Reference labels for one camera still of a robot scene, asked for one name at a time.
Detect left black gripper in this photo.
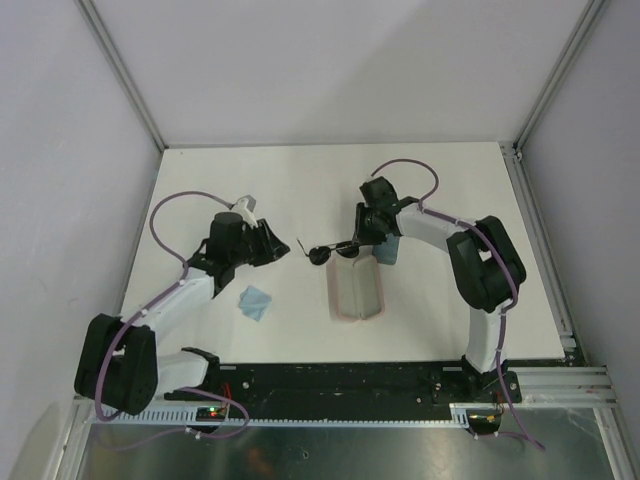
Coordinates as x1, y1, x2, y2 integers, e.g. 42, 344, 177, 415
229, 219, 289, 267

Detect blue-grey glasses case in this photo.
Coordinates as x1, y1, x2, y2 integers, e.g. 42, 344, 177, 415
372, 234, 400, 266

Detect small blue cloth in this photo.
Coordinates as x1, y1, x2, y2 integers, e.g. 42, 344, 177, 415
238, 286, 272, 322

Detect brown thin-frame glasses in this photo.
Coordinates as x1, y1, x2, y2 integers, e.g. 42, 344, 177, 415
296, 238, 361, 266

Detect pink glasses case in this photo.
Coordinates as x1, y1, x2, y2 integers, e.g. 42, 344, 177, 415
326, 255, 385, 322

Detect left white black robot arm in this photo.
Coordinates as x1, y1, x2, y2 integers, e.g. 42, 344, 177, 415
74, 212, 290, 415

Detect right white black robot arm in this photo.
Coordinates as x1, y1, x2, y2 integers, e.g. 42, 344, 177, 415
354, 177, 527, 402

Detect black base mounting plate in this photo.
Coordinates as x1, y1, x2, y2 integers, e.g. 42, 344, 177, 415
164, 360, 524, 424

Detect small circuit board with leds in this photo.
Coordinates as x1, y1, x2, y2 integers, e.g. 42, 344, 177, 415
195, 406, 228, 422

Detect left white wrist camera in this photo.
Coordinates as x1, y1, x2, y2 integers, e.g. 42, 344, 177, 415
230, 195, 258, 228

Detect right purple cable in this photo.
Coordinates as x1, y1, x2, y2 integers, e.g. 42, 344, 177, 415
369, 158, 549, 454

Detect purple cable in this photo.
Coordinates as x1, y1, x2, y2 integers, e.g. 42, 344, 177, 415
369, 158, 549, 454
94, 189, 251, 449

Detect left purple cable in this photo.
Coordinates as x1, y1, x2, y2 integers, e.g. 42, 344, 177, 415
94, 189, 251, 449

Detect white slotted cable duct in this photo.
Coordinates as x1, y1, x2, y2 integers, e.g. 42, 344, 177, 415
112, 402, 475, 428

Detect left aluminium frame post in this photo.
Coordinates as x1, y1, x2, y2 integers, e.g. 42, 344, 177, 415
74, 0, 167, 153

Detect aluminium frame post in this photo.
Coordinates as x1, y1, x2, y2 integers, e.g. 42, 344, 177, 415
512, 0, 610, 151
74, 0, 167, 153

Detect right aluminium frame post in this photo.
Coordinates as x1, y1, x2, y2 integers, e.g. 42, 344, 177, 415
512, 0, 610, 151

